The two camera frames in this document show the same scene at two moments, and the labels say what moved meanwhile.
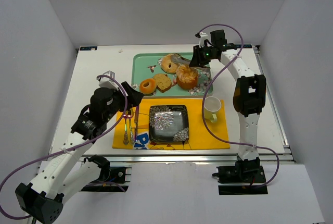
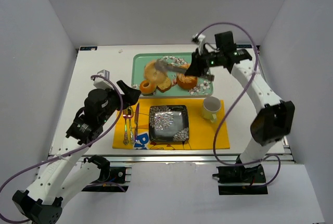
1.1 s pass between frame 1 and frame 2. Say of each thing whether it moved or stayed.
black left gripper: stayed
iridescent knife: stayed
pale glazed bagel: moved
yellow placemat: stayed
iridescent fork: stayed
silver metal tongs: moved
